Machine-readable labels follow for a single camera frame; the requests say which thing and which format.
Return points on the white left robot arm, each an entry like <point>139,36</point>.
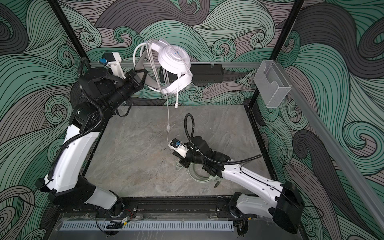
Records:
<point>104,94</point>

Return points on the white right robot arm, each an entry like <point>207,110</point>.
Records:
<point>280,202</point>

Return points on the black corner frame post left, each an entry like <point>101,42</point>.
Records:
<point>82,34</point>

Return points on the clear plastic wall holder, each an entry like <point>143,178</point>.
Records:
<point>272,82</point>

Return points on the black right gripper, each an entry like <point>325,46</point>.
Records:
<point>185,163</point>

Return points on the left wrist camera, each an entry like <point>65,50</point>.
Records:
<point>112,60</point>

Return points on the white over-ear headphones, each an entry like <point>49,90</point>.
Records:
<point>172,59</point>

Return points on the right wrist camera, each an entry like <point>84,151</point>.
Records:
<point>178,147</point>

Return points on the white slotted cable duct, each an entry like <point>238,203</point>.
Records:
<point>150,226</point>

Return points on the black corner frame post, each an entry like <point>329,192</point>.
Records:
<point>82,34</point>
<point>287,27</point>

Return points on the black perforated metal tray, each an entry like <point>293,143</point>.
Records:
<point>207,74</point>

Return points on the aluminium rail right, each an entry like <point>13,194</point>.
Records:
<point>365,191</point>

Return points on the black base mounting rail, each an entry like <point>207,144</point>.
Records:
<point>222,207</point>

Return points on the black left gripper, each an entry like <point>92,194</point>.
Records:
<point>137,85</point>

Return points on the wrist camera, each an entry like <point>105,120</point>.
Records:
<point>112,60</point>
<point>178,147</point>

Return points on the black corner frame post right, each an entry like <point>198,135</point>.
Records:
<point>287,27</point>

